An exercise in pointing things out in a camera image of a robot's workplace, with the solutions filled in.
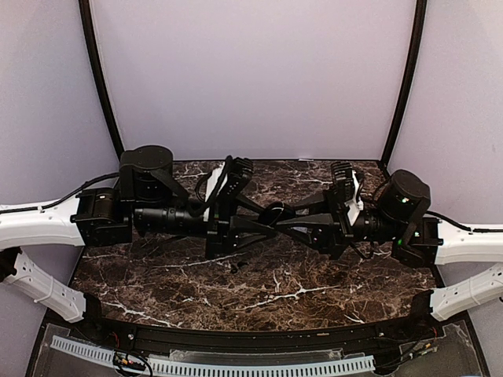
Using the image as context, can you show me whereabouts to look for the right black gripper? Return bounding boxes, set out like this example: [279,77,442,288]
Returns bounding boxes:
[274,185,402,262]

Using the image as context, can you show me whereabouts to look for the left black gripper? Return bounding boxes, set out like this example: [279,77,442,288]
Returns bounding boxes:
[133,194,278,259]

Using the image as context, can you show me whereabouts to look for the black earbud charging case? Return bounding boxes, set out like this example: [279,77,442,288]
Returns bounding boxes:
[258,201,296,228]

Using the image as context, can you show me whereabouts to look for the black wireless earbud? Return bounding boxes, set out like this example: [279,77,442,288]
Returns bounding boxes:
[230,261,248,274]

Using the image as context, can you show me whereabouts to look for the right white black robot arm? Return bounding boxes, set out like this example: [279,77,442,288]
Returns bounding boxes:
[273,163,502,341]

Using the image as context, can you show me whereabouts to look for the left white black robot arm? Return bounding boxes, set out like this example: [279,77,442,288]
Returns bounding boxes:
[1,145,276,342]

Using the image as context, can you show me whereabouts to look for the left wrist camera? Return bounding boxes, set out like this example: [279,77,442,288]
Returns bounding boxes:
[195,156,254,217]

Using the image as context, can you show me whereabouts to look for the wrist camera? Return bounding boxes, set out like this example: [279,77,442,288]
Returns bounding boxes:
[195,156,254,217]
[331,161,364,225]

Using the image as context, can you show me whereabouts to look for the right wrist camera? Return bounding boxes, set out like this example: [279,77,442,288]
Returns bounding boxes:
[331,161,364,225]

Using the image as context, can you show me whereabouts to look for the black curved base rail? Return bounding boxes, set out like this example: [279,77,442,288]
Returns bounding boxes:
[46,306,445,354]

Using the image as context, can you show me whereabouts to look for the white slotted cable duct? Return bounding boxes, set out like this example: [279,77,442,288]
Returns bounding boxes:
[50,335,376,376]

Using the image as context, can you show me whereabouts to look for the right black frame post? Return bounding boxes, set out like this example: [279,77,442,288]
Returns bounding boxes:
[378,0,428,175]

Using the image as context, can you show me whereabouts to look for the black frame post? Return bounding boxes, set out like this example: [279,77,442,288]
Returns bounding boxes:
[78,0,125,161]
[378,0,428,175]

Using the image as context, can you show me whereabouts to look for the left black frame post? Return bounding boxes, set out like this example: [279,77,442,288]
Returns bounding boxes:
[78,0,125,161]

